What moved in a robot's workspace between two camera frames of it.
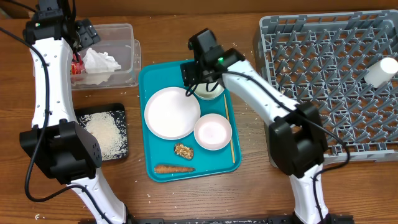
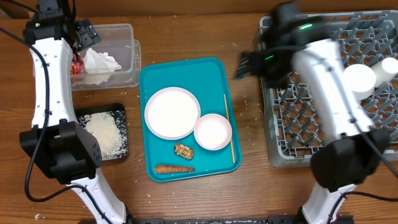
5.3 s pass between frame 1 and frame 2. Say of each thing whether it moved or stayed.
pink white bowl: stayed
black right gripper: moved
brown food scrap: stayed
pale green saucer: moved
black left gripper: stayed
